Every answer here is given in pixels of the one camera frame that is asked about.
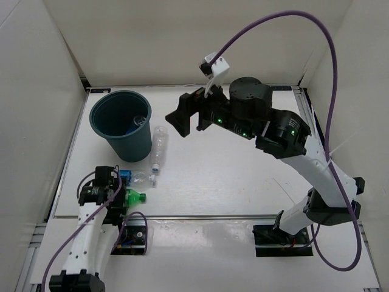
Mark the green plastic soda bottle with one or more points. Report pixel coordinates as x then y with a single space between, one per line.
133 197

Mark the clear bottle blue label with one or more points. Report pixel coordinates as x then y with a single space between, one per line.
137 122
137 178

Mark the clear unlabelled plastic bottle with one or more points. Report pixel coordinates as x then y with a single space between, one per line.
159 148

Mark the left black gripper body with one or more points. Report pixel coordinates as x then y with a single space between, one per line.
118 201

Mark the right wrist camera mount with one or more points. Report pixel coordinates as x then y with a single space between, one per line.
215 72

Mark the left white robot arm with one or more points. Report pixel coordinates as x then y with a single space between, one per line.
79 263

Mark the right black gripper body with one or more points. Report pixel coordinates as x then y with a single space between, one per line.
221 112

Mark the clear bottle blue label lying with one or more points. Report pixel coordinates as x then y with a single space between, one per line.
137 178

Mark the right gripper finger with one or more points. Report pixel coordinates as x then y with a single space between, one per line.
204 121
189 104

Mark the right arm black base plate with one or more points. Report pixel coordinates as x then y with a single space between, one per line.
270 242

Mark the dark teal plastic bin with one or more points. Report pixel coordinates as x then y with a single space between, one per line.
111 116

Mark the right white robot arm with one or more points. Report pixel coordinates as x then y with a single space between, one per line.
288 137

